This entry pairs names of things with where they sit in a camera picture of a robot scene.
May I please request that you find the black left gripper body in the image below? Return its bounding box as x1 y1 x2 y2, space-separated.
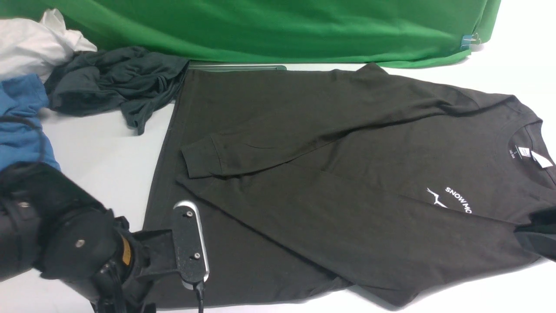
89 228 178 313

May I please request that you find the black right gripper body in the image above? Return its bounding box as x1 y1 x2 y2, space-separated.
514 207 556 262

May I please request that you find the gray long sleeve shirt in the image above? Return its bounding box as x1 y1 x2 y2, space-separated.
143 64 555 307

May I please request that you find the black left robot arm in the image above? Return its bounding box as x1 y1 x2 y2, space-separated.
1 162 178 313

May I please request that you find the blue crumpled shirt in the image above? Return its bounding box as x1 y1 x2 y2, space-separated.
0 73 61 170

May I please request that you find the dark teal crumpled shirt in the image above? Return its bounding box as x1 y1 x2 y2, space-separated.
44 47 189 135

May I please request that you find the white crumpled shirt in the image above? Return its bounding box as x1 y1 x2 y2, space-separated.
0 9 97 83

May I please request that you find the blue binder clip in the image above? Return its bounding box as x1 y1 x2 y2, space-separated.
460 33 481 51

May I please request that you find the green backdrop cloth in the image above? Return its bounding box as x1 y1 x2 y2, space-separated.
1 0 501 69

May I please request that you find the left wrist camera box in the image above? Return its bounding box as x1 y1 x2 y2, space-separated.
172 200 210 290

